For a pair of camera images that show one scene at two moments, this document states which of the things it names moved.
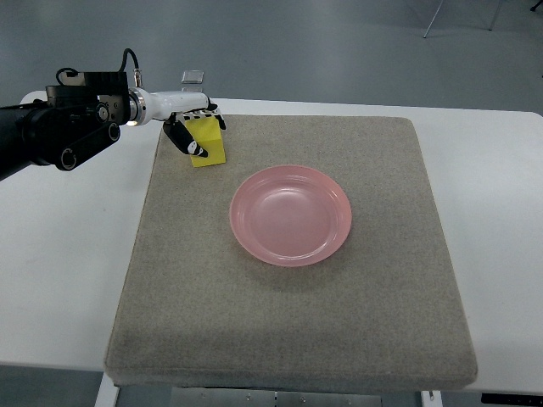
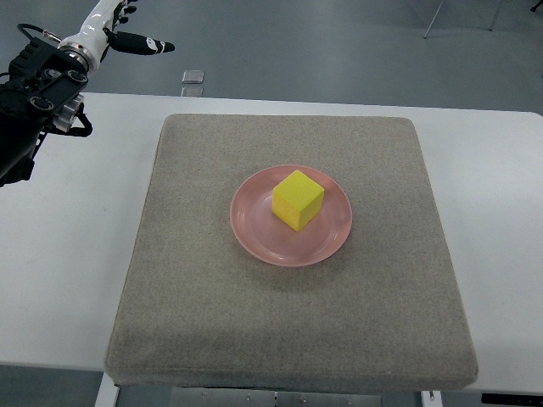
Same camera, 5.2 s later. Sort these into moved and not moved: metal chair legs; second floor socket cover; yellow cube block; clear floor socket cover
Moved: yellow cube block
Not moved: second floor socket cover; metal chair legs; clear floor socket cover
